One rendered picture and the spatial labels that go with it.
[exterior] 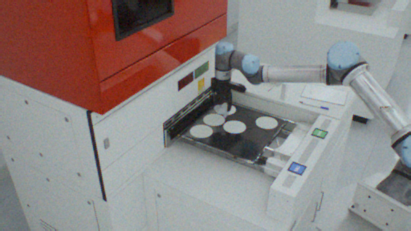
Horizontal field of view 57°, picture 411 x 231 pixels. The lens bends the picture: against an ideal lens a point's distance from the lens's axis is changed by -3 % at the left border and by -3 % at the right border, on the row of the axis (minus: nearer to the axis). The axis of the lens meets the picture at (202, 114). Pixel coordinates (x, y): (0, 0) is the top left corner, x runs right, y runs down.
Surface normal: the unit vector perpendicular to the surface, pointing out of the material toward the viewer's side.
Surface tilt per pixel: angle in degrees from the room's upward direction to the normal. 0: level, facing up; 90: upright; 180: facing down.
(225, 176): 0
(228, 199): 0
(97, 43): 90
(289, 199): 90
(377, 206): 90
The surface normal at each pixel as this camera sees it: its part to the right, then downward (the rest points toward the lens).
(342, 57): -0.46, -0.39
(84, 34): -0.53, 0.46
